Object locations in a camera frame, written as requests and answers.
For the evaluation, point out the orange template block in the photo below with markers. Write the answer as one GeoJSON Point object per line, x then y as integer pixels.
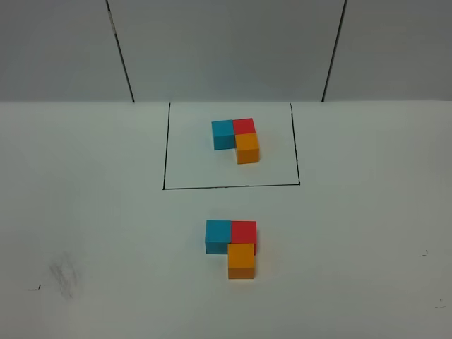
{"type": "Point", "coordinates": [247, 148]}

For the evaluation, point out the blue template block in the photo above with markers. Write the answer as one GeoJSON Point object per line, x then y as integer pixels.
{"type": "Point", "coordinates": [223, 135]}

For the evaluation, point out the red template block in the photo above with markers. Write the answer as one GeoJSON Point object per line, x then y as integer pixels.
{"type": "Point", "coordinates": [243, 126]}

